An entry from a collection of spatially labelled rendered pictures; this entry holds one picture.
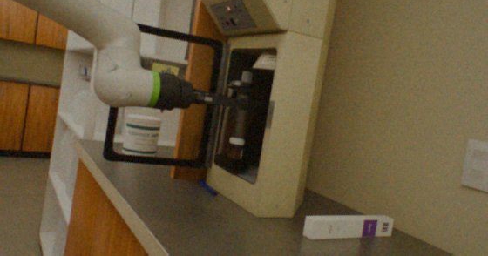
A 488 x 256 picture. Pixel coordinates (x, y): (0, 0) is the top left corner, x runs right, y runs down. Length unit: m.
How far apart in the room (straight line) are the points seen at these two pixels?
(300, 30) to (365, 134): 0.48
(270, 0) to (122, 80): 0.39
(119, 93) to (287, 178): 0.47
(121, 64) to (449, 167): 0.85
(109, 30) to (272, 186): 0.54
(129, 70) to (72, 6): 0.18
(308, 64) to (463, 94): 0.40
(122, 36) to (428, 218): 0.91
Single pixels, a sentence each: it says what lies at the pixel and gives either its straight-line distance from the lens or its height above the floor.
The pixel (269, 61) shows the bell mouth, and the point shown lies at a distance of 1.15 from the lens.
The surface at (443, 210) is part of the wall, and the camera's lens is 1.24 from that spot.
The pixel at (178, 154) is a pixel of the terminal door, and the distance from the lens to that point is 1.29.
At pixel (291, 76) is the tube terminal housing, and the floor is 1.30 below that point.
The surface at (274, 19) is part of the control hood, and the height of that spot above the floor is 1.43.
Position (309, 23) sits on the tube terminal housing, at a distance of 1.10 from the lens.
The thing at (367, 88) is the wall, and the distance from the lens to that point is 1.43.
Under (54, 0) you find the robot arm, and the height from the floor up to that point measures 1.36.
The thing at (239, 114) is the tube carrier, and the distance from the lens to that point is 1.14.
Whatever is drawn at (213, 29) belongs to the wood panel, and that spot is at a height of 1.43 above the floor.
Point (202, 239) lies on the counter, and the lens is 0.89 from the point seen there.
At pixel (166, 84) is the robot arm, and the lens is 1.03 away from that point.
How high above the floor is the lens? 1.24
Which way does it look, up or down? 3 degrees down
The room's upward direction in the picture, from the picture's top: 9 degrees clockwise
